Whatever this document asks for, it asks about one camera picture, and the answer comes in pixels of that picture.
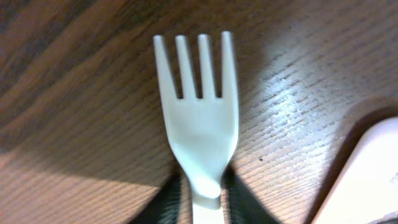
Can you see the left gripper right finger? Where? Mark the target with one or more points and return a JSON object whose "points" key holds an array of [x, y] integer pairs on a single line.
{"points": [[244, 207]]}

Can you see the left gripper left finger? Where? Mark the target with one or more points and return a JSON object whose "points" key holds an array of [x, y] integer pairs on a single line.
{"points": [[164, 207]]}

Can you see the white plastic fork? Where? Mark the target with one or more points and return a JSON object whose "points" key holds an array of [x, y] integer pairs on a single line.
{"points": [[202, 132], [366, 188]]}

